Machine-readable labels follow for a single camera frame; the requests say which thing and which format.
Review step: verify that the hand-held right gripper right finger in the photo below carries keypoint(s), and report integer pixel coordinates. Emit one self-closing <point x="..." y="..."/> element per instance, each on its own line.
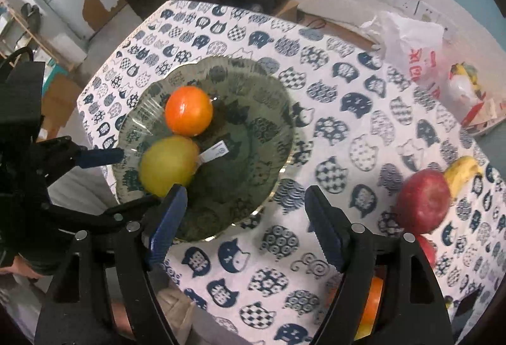
<point x="324" y="230"/>

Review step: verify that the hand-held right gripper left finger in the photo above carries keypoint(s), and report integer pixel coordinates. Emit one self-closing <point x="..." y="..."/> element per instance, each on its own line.
<point x="168" y="222"/>

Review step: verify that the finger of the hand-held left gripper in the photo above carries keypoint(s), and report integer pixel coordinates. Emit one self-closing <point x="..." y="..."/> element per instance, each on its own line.
<point x="118" y="215"/>
<point x="101" y="157"/>

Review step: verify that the yellow-green pear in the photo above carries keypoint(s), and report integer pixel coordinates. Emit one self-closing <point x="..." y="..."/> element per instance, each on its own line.
<point x="170" y="167"/>

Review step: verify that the large orange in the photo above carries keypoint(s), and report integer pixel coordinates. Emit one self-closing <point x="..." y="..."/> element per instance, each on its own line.
<point x="189" y="111"/>
<point x="373" y="305"/>

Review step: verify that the green glass plate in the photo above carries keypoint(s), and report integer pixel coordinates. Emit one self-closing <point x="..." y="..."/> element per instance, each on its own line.
<point x="245" y="171"/>

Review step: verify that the red apple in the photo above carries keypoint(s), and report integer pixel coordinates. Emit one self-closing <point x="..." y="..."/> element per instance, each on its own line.
<point x="423" y="202"/>
<point x="429" y="252"/>

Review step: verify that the yellow banana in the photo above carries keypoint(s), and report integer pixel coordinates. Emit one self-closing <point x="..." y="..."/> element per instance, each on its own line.
<point x="460" y="175"/>

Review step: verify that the large cardboard box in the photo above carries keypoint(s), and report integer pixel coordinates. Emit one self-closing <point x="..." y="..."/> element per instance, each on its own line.
<point x="59" y="99"/>

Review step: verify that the white fruit sticker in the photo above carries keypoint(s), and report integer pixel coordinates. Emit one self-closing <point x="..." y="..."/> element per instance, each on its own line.
<point x="215" y="152"/>

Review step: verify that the wooden rack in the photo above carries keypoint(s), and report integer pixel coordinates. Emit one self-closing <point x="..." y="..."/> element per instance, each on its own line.
<point x="23" y="32"/>

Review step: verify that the cat print tablecloth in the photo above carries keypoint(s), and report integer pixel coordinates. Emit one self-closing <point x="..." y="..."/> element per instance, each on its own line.
<point x="355" y="139"/>

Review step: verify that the red white paper box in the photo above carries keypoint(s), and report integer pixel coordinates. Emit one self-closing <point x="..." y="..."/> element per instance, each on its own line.
<point x="484" y="117"/>

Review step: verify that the white plastic bag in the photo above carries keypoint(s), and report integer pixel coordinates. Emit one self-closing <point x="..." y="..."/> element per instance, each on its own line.
<point x="407" y="40"/>

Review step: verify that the clear bag of colourful snacks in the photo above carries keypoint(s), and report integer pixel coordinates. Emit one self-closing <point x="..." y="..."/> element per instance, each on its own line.
<point x="468" y="80"/>

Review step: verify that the small cardboard box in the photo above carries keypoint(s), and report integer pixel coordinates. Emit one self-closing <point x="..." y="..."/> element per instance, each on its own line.
<point x="288" y="9"/>

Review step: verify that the white wall socket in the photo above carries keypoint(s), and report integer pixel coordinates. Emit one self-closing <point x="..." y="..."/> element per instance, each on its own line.
<point x="427" y="11"/>
<point x="406" y="1"/>

